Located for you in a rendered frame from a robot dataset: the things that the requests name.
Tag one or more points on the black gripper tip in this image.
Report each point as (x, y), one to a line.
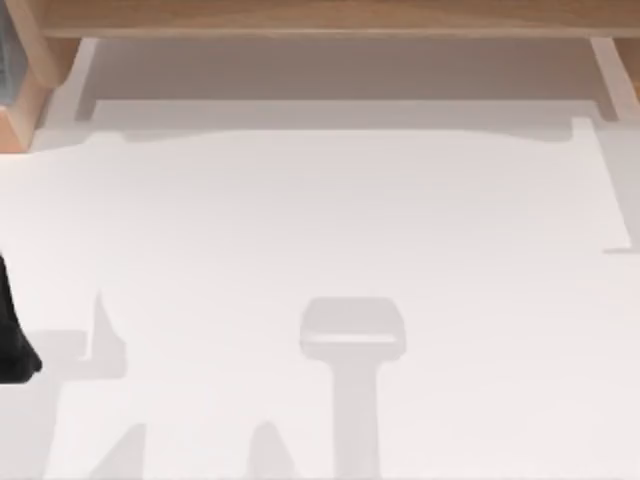
(12, 340)

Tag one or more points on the pale wooden cupboard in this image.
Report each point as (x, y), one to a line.
(350, 20)

